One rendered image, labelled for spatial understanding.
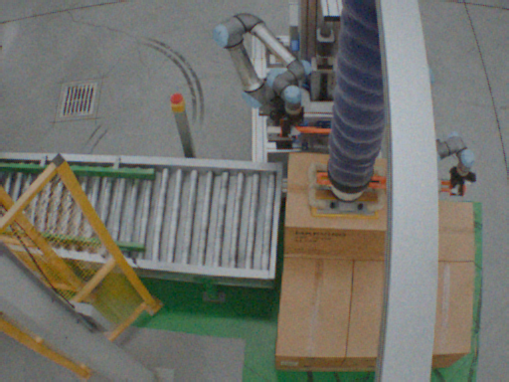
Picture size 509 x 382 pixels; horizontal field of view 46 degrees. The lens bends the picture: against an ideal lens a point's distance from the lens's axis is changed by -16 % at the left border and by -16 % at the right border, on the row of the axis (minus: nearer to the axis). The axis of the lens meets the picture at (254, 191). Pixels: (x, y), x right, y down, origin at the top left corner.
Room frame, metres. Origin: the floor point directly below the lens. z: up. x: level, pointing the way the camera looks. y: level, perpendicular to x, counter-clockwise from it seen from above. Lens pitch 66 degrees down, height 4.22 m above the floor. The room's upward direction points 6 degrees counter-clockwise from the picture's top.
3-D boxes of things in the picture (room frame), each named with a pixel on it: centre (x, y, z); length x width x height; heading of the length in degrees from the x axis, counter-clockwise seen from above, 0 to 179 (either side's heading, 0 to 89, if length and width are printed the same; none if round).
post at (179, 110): (2.04, 0.38, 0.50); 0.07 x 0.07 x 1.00; 80
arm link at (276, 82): (1.77, -0.18, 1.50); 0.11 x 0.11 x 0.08; 34
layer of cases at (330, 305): (1.04, -0.70, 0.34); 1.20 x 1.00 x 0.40; 80
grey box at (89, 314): (0.68, 0.79, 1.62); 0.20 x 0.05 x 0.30; 80
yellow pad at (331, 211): (1.27, -0.44, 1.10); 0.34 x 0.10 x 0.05; 81
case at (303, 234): (1.37, -0.45, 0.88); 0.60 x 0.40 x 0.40; 81
